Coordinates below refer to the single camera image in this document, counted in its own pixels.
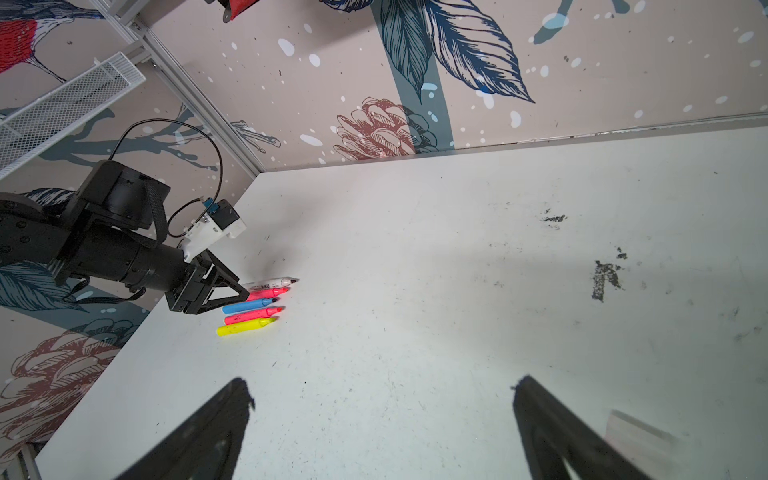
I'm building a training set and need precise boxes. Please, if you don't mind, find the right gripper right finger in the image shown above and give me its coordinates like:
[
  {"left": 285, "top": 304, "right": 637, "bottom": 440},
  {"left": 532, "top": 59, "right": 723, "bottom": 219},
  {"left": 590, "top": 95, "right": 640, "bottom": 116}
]
[{"left": 512, "top": 376, "right": 649, "bottom": 480}]

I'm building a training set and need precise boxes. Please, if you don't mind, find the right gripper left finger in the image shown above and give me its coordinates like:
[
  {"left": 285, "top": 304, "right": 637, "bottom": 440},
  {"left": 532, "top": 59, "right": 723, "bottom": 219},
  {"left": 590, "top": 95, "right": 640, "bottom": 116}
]
[{"left": 117, "top": 378, "right": 255, "bottom": 480}]

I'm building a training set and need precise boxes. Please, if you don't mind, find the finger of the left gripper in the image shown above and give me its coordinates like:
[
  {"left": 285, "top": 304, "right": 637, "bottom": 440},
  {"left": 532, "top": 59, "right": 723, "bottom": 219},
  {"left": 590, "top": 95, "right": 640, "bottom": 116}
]
[
  {"left": 197, "top": 250, "right": 250, "bottom": 300},
  {"left": 185, "top": 291, "right": 248, "bottom": 315}
]

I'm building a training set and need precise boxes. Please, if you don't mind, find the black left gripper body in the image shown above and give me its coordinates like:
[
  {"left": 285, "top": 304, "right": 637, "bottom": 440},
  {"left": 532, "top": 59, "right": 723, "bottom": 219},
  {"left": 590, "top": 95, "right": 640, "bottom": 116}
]
[{"left": 165, "top": 264, "right": 210, "bottom": 315}]

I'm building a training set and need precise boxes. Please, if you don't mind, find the yellow highlighter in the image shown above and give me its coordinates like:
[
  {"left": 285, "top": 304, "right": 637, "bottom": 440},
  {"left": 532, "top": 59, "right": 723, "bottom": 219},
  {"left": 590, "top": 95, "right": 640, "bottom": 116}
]
[{"left": 216, "top": 317, "right": 278, "bottom": 337}]

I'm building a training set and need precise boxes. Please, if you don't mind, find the white red whiteboard marker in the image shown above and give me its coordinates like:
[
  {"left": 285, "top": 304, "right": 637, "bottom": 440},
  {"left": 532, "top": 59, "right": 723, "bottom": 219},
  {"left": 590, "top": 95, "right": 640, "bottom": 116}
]
[{"left": 242, "top": 277, "right": 298, "bottom": 291}]

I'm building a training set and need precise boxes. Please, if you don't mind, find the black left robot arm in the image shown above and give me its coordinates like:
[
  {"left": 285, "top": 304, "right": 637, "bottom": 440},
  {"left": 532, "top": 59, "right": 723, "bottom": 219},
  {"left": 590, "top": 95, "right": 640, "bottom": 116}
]
[{"left": 1, "top": 160, "right": 249, "bottom": 315}]

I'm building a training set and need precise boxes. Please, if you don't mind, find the blue highlighter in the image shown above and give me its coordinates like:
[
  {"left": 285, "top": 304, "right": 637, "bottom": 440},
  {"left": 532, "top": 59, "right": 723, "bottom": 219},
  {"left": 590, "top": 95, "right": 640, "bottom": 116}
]
[{"left": 222, "top": 298, "right": 277, "bottom": 315}]

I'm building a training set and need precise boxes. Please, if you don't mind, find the upper pink highlighter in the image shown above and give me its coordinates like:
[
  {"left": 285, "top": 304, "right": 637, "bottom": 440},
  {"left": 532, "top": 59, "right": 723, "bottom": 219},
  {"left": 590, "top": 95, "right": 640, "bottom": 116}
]
[{"left": 247, "top": 287, "right": 290, "bottom": 302}]

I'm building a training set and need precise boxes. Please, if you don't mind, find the pink highlighter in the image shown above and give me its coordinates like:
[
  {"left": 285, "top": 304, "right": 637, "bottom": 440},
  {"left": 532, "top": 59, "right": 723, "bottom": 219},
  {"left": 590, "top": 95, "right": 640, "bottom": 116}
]
[
  {"left": 224, "top": 307, "right": 284, "bottom": 325},
  {"left": 247, "top": 287, "right": 290, "bottom": 302}
]

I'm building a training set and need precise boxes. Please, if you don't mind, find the lower pink highlighter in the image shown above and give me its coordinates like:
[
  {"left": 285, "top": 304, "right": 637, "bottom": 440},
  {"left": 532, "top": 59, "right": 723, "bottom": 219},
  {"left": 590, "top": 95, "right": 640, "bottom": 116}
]
[{"left": 224, "top": 307, "right": 284, "bottom": 325}]

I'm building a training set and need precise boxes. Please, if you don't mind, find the red cassava chips bag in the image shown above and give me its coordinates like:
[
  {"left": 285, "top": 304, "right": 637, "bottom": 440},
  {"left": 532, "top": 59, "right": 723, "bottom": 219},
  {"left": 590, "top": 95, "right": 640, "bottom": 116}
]
[{"left": 218, "top": 0, "right": 259, "bottom": 23}]

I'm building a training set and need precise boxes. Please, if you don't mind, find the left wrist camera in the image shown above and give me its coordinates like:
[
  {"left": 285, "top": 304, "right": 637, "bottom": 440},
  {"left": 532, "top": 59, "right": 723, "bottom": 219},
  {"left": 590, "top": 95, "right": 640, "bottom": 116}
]
[{"left": 179, "top": 199, "right": 247, "bottom": 264}]

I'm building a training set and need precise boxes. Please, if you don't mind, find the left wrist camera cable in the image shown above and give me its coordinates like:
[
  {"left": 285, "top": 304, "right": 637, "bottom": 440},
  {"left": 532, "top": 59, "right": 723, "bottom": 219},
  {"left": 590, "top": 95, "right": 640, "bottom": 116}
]
[{"left": 107, "top": 118, "right": 224, "bottom": 239}]

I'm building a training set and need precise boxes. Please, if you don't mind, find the white wire mesh shelf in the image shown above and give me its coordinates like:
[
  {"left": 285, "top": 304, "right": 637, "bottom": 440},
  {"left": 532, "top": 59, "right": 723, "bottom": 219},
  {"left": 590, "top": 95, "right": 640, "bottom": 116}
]
[{"left": 1, "top": 52, "right": 146, "bottom": 178}]

